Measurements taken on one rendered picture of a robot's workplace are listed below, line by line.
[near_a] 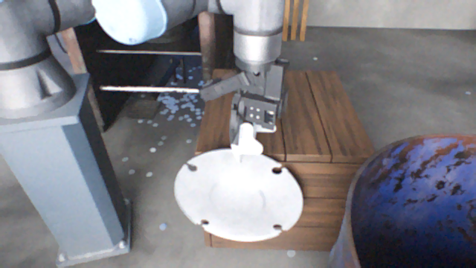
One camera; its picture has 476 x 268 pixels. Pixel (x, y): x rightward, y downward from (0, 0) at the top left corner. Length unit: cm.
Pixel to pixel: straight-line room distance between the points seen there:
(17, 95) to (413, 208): 74
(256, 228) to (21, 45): 60
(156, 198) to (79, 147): 41
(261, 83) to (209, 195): 31
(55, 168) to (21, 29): 27
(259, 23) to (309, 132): 32
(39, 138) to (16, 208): 54
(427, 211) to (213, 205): 43
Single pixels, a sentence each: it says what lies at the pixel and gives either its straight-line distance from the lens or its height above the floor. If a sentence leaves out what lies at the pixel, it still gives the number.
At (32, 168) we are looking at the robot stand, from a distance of 73.
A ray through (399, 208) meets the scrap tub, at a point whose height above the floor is 32.
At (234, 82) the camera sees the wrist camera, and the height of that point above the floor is 52.
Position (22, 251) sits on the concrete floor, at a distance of 107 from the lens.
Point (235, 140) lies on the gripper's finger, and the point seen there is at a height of 42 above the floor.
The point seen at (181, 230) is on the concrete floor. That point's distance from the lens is 94.
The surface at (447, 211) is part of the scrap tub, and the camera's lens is 68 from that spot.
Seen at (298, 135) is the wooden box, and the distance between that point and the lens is 68.
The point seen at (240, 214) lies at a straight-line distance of 72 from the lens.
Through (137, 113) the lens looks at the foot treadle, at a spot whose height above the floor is 16.
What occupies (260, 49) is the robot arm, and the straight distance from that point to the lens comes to 46.
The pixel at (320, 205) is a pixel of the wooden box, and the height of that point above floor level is 20.
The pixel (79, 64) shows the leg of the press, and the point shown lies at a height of 30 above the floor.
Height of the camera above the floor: 76
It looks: 37 degrees down
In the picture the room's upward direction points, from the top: straight up
